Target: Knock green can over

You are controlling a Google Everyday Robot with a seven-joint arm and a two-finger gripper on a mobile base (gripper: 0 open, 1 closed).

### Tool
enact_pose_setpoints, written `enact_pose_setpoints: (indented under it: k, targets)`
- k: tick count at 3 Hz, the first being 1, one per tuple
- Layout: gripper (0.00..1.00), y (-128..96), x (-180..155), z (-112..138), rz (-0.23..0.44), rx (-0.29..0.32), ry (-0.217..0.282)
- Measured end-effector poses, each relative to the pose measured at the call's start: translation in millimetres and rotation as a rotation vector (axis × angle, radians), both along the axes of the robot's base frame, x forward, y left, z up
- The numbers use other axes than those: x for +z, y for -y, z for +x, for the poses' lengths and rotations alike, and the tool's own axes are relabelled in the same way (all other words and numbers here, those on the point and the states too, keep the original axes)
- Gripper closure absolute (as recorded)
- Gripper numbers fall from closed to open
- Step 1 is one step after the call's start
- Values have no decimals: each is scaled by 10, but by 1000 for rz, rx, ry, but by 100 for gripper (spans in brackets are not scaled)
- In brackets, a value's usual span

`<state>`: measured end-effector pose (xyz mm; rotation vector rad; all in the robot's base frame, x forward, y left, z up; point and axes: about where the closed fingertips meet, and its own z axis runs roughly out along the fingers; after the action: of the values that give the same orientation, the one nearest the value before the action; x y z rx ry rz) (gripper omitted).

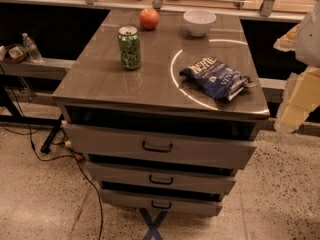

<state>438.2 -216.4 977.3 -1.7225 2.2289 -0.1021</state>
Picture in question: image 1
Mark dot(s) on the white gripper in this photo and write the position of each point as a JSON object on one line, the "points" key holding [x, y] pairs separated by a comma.
{"points": [[309, 43]]}

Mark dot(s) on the green soda can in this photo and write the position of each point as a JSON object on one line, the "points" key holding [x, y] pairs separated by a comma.
{"points": [[129, 46]]}

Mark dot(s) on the blue chip bag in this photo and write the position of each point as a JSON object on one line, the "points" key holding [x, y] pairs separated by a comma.
{"points": [[216, 79]]}

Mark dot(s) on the white bowl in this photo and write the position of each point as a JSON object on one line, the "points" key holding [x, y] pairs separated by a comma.
{"points": [[198, 21]]}

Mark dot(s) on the grey drawer cabinet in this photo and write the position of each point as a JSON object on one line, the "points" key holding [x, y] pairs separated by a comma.
{"points": [[98, 92]]}

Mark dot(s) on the red apple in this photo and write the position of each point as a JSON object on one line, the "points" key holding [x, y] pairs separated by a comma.
{"points": [[148, 18]]}

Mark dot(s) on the top grey drawer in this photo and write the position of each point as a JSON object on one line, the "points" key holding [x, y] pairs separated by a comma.
{"points": [[158, 147]]}

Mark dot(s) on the grey drawer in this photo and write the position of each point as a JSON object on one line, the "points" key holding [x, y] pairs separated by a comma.
{"points": [[158, 147], [126, 177], [175, 204]]}

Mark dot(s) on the middle grey drawer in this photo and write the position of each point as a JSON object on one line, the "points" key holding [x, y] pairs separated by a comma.
{"points": [[126, 177]]}

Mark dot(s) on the bottom grey drawer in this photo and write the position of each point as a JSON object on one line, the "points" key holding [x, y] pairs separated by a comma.
{"points": [[175, 204]]}

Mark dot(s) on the grey side shelf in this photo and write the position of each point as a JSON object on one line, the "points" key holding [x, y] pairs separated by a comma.
{"points": [[53, 69]]}

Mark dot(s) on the clear plastic water bottle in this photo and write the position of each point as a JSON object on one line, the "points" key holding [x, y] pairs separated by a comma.
{"points": [[31, 48]]}

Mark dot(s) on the dark bowl with items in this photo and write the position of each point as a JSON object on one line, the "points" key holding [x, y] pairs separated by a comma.
{"points": [[13, 54]]}

